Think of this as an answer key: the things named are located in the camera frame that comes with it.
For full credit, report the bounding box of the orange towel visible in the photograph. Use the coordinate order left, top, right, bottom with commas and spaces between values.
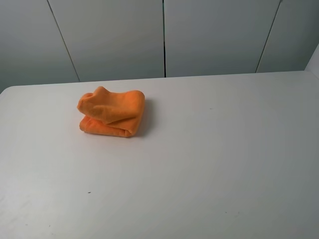
77, 86, 145, 137

